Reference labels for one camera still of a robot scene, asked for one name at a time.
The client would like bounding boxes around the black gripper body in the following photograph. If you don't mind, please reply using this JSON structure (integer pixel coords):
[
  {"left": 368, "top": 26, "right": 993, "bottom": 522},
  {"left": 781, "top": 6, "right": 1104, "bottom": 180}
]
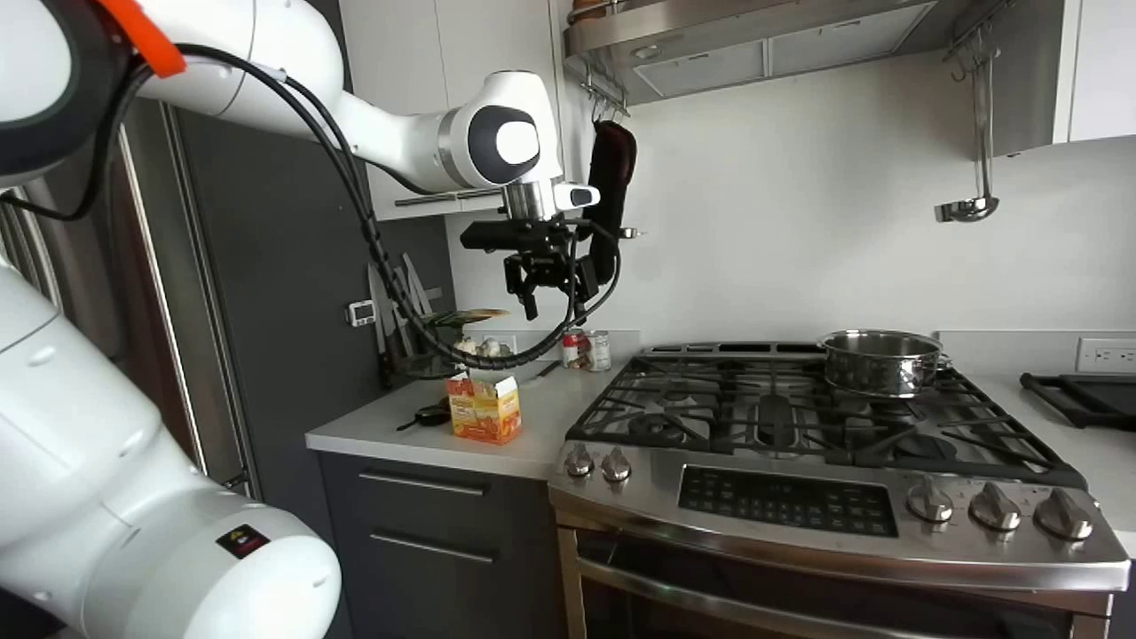
[{"left": 463, "top": 218, "right": 596, "bottom": 297}]

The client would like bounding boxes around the orange vitamin box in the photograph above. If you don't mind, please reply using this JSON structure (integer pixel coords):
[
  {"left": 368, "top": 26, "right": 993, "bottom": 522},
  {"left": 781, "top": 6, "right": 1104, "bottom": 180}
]
[{"left": 445, "top": 372, "right": 520, "bottom": 444}]

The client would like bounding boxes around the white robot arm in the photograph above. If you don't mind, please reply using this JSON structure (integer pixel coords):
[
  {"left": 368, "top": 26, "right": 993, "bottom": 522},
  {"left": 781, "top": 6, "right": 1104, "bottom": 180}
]
[{"left": 0, "top": 0, "right": 600, "bottom": 639}]

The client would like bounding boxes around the red spice can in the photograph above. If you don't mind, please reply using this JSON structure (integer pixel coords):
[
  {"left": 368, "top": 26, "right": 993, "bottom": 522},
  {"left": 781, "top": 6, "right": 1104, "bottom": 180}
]
[{"left": 561, "top": 330, "right": 590, "bottom": 369}]

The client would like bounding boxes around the white spice can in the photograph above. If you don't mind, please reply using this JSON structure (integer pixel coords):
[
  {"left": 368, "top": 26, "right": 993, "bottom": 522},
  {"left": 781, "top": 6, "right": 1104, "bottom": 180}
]
[{"left": 590, "top": 330, "right": 610, "bottom": 369}]

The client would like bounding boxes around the black key fob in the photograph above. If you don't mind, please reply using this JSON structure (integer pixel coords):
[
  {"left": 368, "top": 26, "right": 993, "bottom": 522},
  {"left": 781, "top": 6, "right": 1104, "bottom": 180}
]
[{"left": 399, "top": 400, "right": 452, "bottom": 435}]

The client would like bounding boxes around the stainless range hood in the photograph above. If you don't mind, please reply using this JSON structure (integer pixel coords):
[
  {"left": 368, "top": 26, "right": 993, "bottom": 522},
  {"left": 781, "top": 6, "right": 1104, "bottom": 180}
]
[{"left": 564, "top": 0, "right": 980, "bottom": 108}]

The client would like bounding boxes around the stainless steel gas stove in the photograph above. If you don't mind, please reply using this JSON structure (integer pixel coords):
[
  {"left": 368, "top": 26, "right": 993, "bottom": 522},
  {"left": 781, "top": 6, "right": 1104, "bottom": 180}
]
[{"left": 545, "top": 345, "right": 1133, "bottom": 639}]

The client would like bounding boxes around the dark refrigerator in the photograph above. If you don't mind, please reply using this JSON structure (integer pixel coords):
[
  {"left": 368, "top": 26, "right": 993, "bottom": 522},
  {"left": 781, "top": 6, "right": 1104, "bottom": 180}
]
[{"left": 124, "top": 101, "right": 399, "bottom": 536}]

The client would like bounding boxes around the grey base cabinet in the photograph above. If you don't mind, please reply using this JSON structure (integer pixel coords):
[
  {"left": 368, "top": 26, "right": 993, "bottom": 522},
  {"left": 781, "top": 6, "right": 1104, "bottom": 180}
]
[{"left": 319, "top": 453, "right": 564, "bottom": 639}]

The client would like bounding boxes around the stainless steel pot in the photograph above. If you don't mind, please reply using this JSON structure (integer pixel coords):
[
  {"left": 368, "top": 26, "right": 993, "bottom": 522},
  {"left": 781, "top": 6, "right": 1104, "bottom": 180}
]
[{"left": 823, "top": 330, "right": 946, "bottom": 400}]

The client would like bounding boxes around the hanging metal ladle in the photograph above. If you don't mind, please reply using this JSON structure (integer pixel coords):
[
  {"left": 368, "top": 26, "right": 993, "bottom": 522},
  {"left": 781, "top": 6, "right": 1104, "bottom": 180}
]
[{"left": 935, "top": 51, "right": 1002, "bottom": 225}]

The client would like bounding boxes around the black tray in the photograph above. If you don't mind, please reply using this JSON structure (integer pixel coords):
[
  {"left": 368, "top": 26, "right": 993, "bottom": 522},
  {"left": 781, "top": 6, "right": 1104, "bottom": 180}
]
[{"left": 1017, "top": 372, "right": 1136, "bottom": 431}]

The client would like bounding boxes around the white upper cabinet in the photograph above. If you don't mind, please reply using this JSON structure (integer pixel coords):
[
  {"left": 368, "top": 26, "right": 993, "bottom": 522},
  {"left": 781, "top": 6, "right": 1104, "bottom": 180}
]
[{"left": 990, "top": 0, "right": 1136, "bottom": 159}]

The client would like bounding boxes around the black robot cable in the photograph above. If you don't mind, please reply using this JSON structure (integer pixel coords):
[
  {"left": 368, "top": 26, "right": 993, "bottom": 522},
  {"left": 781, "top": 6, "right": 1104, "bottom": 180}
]
[{"left": 0, "top": 43, "right": 628, "bottom": 372}]

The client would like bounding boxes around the white wall outlet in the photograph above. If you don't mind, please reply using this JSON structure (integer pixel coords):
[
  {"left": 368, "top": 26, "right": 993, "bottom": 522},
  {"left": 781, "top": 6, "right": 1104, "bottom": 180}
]
[{"left": 1077, "top": 336, "right": 1136, "bottom": 372}]

